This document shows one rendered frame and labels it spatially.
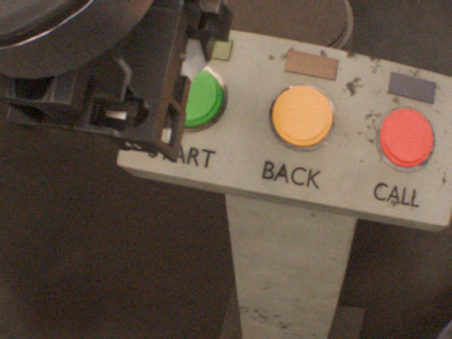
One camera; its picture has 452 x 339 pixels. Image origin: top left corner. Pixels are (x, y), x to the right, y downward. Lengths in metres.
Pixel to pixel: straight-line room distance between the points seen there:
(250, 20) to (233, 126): 0.17
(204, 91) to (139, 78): 0.23
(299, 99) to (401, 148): 0.08
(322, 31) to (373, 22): 0.69
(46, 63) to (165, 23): 0.09
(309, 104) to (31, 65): 0.33
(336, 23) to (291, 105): 0.18
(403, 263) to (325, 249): 0.52
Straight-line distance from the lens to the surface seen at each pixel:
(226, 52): 0.59
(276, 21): 0.73
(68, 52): 0.26
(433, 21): 1.43
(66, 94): 0.29
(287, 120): 0.57
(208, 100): 0.57
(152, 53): 0.35
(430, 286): 1.18
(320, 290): 0.77
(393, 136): 0.56
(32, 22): 0.23
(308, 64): 0.58
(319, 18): 0.73
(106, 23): 0.26
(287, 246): 0.68
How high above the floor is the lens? 1.09
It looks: 62 degrees down
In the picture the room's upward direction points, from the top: 6 degrees counter-clockwise
